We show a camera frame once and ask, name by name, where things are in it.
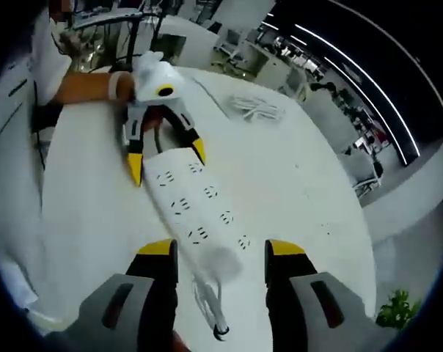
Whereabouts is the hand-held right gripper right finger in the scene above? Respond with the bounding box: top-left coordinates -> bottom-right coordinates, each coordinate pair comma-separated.
263,238 -> 377,352

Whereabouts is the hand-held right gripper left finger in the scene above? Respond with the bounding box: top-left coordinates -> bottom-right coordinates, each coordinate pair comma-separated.
73,238 -> 180,352

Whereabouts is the white charger cable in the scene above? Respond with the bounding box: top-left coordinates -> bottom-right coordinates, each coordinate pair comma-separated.
191,274 -> 231,342

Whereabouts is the white power strip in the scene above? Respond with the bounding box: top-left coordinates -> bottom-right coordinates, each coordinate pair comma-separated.
142,147 -> 259,284

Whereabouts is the white charger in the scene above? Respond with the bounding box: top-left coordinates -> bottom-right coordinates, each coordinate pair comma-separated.
197,246 -> 245,285

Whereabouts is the white desk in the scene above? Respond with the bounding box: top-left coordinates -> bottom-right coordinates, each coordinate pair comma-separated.
40,65 -> 377,352

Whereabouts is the long ceiling light strip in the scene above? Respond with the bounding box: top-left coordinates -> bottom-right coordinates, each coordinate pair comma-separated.
293,23 -> 422,157

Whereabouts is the person's left hand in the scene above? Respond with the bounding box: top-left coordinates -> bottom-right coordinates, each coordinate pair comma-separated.
117,71 -> 137,104

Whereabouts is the person's right hand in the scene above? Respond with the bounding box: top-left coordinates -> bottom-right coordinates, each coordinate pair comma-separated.
169,326 -> 197,352

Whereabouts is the white mesh office chair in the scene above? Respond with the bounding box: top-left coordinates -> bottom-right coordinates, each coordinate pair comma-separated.
352,146 -> 386,201
219,28 -> 246,62

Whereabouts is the potted green plant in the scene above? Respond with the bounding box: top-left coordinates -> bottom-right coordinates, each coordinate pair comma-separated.
374,288 -> 424,329

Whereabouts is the person's white shirt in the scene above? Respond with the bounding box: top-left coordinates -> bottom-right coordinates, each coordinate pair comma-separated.
0,7 -> 74,326

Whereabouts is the bundled white cable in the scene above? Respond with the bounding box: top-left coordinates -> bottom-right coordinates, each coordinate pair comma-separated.
227,93 -> 288,123

